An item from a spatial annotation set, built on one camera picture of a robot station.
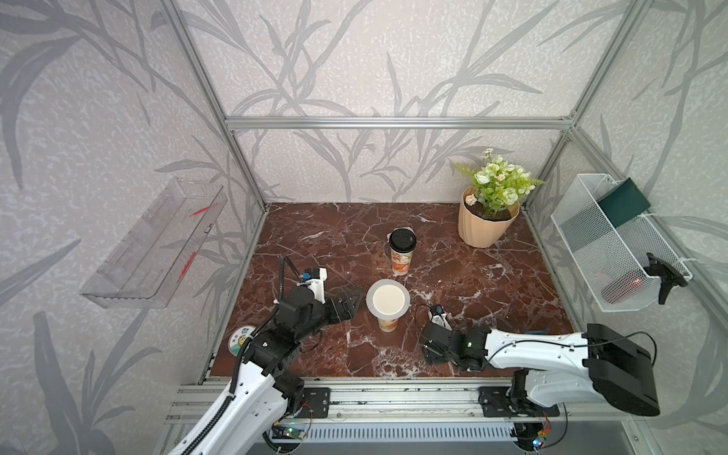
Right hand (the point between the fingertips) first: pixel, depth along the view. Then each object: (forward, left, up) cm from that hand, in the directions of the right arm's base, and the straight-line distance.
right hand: (430, 346), depth 83 cm
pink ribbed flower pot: (+35, -20, +12) cm, 42 cm away
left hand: (+7, +22, +18) cm, 29 cm away
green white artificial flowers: (+37, -21, +31) cm, 53 cm away
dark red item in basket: (+4, -41, +29) cm, 50 cm away
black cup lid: (+27, +8, +18) cm, 33 cm away
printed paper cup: (+24, +8, +10) cm, 27 cm away
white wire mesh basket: (+17, -51, +20) cm, 58 cm away
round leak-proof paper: (+7, +13, +17) cm, 22 cm away
